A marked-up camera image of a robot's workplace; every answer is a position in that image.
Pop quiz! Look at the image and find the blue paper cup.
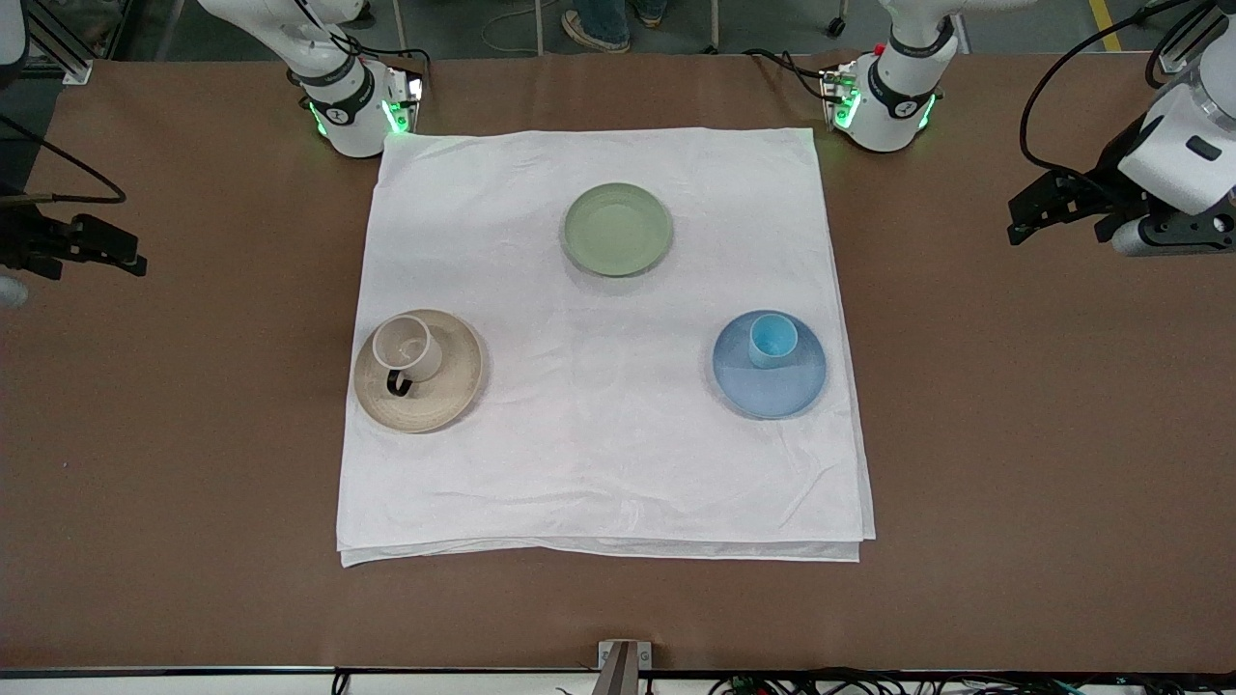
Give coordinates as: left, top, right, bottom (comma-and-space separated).
748, 312, 801, 371

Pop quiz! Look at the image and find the white mug with black handle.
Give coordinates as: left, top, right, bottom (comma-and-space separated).
372, 314, 445, 399

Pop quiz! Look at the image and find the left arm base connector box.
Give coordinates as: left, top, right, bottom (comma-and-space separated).
819, 62, 862, 132

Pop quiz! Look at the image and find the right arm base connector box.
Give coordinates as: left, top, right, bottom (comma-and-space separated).
384, 66, 424, 134

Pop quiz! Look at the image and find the blue round plate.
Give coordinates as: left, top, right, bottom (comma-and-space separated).
712, 310, 829, 421

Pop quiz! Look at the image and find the beige gray round plate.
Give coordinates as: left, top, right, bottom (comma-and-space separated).
353, 309, 485, 434

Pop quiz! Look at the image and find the green round plate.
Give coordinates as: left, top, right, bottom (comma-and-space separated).
562, 181, 674, 279

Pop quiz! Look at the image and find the white folded cloth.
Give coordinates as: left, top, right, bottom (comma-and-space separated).
336, 127, 877, 569

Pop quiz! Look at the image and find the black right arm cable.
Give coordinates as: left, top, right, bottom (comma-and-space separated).
0, 114, 128, 206

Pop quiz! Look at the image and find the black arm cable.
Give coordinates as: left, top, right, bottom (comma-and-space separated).
1020, 0, 1220, 181
0, 114, 128, 206

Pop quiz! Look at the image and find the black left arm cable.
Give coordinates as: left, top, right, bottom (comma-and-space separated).
1020, 0, 1220, 181

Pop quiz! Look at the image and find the aluminium frame post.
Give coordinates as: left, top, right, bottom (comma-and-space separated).
1157, 0, 1220, 74
24, 0, 94, 86

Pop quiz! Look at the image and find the black left base cable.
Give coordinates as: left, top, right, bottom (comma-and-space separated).
742, 46, 833, 103

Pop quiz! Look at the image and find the black base cable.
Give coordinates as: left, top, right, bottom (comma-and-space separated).
297, 0, 433, 80
742, 46, 833, 103

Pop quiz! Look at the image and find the black right base cable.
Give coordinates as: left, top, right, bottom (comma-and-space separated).
297, 0, 433, 80

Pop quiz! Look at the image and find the white floor cable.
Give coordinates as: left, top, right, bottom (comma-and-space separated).
480, 0, 544, 55

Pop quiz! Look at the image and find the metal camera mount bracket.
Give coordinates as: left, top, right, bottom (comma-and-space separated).
597, 639, 654, 695

